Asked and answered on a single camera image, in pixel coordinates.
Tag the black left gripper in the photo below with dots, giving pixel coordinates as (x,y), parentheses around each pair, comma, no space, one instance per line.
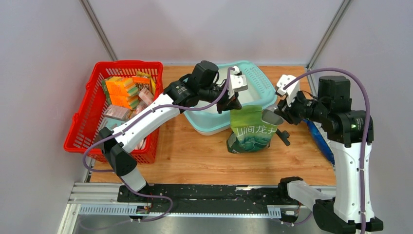
(231,104)

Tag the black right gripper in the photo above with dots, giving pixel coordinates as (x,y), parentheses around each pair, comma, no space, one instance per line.
(287,112)

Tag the green cat litter bag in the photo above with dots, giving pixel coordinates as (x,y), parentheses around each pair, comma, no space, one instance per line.
(249,133)

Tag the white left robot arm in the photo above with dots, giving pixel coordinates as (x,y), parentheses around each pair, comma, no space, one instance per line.
(195,91)

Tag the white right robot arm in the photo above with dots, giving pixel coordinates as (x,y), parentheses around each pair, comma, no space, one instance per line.
(350,133)

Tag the light blue litter box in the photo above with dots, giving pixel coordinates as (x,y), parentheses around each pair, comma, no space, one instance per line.
(260,92)

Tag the pink sponge box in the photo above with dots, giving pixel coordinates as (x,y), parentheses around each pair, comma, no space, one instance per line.
(117,112)

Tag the black bag clip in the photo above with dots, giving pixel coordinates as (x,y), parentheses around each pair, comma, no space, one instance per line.
(284,136)

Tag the blue plastic bag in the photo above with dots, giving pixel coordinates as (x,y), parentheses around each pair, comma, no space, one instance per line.
(319,136)

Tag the orange sponge pack lower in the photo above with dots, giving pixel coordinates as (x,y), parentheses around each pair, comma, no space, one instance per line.
(129,102)

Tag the orange sponge pack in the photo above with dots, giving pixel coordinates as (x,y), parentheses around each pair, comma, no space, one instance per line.
(121,86)
(129,102)

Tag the orange sponge pack upper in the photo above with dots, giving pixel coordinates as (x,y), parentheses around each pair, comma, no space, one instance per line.
(121,86)

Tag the red plastic basket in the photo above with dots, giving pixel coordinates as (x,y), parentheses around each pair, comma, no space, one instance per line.
(89,119)

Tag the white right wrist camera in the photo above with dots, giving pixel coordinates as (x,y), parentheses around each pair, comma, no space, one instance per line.
(288,87)

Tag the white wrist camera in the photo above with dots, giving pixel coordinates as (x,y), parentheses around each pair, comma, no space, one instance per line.
(237,81)
(288,87)

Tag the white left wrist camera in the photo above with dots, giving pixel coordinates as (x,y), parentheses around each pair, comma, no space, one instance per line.
(237,81)

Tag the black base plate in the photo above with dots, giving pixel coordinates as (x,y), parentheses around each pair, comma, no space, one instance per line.
(206,199)

